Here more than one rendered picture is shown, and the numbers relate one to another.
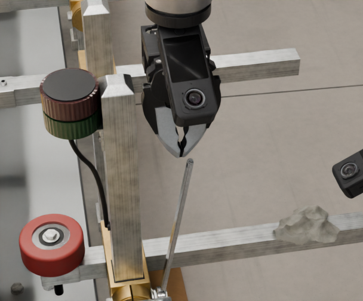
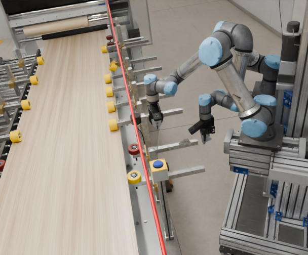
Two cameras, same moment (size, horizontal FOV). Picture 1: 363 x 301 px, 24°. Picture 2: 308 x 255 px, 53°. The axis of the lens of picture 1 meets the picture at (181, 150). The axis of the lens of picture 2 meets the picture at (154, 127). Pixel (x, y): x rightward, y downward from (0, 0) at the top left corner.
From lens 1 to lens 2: 0.91 m
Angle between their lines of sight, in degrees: 7
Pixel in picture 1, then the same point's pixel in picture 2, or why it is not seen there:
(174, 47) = (152, 107)
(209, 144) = (174, 139)
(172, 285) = not seen: hidden behind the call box
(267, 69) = (176, 112)
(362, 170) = (193, 128)
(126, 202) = (147, 137)
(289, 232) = (181, 143)
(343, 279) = (210, 168)
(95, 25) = (139, 106)
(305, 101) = not seen: hidden behind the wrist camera
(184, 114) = (155, 119)
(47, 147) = (131, 137)
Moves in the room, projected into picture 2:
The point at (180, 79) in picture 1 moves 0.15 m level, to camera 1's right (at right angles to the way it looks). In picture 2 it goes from (154, 113) to (180, 110)
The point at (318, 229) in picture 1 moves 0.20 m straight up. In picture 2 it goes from (187, 142) to (185, 116)
